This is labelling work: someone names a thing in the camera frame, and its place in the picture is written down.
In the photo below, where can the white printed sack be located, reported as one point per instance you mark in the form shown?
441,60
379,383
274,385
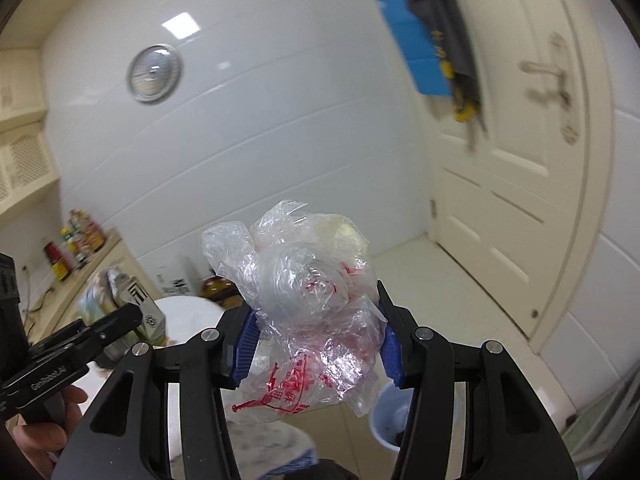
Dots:
175,280

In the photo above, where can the cream panelled door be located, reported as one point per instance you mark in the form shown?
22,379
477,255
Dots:
520,200

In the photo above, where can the red-labelled oil bottle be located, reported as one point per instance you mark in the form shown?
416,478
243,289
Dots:
95,235
80,232

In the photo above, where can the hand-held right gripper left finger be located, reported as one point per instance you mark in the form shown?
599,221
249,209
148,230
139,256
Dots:
244,347

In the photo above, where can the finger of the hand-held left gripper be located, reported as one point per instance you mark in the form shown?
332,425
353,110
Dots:
107,327

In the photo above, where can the pale crumpled packet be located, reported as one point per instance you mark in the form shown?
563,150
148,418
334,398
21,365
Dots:
95,302

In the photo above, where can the white and blue cloth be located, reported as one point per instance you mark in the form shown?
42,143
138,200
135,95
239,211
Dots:
275,450

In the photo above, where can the cream base cabinet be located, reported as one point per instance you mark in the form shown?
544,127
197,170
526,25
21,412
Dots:
65,295

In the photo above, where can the white printed carton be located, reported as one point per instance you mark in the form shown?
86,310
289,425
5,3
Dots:
142,310

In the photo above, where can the clear red-printed plastic bag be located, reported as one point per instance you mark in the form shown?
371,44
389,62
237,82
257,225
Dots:
310,300

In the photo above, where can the round metal wall vent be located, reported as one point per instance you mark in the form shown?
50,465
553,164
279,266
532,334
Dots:
154,73

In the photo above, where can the dark red tote bag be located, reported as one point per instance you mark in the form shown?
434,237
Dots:
217,288

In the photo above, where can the grey hanging garment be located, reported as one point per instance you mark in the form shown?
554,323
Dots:
440,35

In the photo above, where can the cream lattice wall cabinet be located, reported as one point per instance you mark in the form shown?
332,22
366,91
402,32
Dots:
22,150

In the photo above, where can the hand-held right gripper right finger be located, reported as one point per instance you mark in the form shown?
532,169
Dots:
393,355

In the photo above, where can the yellow-capped bottle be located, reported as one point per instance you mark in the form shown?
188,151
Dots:
70,245

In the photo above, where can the dark red-labelled sauce bottle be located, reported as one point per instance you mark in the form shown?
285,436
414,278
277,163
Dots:
56,260

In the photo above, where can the door hinge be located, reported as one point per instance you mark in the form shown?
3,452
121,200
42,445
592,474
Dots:
433,208

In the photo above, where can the white plastic waste bin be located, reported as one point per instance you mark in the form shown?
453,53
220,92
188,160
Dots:
387,420

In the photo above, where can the person's left hand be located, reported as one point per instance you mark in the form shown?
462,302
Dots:
37,442

